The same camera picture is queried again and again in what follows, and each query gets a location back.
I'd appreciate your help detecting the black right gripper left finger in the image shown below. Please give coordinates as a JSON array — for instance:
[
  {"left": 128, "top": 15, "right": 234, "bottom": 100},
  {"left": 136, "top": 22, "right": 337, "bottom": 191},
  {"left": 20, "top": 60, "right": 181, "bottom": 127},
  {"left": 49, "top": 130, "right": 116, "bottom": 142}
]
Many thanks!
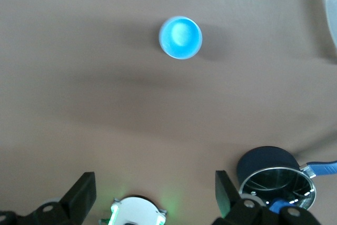
[{"left": 18, "top": 171, "right": 96, "bottom": 225}]

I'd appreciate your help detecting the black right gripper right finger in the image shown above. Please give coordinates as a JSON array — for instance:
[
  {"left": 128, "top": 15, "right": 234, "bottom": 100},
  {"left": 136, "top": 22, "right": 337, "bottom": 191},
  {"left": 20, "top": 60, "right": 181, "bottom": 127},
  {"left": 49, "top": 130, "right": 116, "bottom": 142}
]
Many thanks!
[{"left": 212, "top": 170, "right": 280, "bottom": 225}]

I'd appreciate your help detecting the light blue plastic cup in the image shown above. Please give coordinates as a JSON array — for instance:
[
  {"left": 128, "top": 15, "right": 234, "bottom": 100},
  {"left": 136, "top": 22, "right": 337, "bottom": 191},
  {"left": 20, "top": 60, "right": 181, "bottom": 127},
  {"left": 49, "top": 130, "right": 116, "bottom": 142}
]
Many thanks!
[{"left": 158, "top": 16, "right": 203, "bottom": 61}]

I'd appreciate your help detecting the clear plastic container blue rim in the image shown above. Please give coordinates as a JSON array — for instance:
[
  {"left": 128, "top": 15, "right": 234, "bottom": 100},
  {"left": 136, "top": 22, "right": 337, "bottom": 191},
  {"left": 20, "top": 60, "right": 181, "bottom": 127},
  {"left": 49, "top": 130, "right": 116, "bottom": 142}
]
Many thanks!
[{"left": 315, "top": 0, "right": 337, "bottom": 65}]

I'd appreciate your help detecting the blue cable connector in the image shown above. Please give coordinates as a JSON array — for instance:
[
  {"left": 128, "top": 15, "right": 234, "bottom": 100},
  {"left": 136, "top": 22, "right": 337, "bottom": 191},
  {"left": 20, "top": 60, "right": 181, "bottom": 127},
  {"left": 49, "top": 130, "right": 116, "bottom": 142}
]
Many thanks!
[{"left": 268, "top": 199, "right": 291, "bottom": 213}]

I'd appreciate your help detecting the dark blue saucepan blue handle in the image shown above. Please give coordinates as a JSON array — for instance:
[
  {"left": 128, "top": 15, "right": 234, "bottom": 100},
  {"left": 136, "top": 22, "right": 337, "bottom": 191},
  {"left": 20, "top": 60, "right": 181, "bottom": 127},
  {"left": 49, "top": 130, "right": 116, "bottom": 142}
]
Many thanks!
[{"left": 236, "top": 145, "right": 337, "bottom": 211}]

